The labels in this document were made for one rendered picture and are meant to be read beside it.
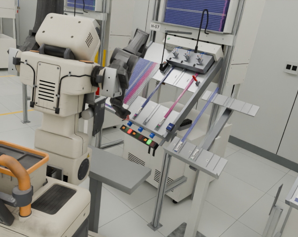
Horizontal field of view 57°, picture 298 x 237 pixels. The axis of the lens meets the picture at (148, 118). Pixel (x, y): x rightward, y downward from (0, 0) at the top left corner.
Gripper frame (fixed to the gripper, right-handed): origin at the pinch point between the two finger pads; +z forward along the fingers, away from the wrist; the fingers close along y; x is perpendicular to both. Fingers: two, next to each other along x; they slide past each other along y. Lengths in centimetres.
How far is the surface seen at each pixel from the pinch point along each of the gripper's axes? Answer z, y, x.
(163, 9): -18, 26, -87
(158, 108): 3.1, -13.8, -18.1
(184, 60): -3, -10, -58
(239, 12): -17, -35, -95
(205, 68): -1, -28, -57
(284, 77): 125, -33, -156
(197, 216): 41, -65, 25
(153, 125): 2.7, -19.3, -5.5
